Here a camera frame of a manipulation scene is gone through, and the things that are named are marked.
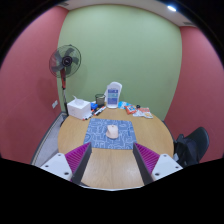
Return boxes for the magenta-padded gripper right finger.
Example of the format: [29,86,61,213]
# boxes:
[132,142,184,186]

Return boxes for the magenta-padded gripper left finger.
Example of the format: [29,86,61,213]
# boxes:
[39,142,93,186]

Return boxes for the cream wireless computer mouse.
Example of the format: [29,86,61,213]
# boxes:
[105,124,120,140]

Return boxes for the blue patterned mouse pad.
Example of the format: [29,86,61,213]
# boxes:
[83,118,137,151]

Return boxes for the black backpack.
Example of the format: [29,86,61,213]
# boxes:
[173,133,198,167]

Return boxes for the black office chair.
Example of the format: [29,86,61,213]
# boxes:
[173,126,210,168]

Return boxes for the white orange snack packet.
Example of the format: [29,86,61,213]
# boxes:
[132,106,151,118]

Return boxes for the white tissue box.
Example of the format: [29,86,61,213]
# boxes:
[66,95,92,121]

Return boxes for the blue snack packet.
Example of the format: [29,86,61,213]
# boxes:
[118,101,130,110]

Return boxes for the black mesh pen cup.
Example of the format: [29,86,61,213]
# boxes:
[94,93,107,108]

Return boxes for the black standing fan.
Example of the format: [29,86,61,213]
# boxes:
[48,44,82,116]

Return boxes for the round ceiling light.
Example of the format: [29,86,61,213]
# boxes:
[166,4,178,13]

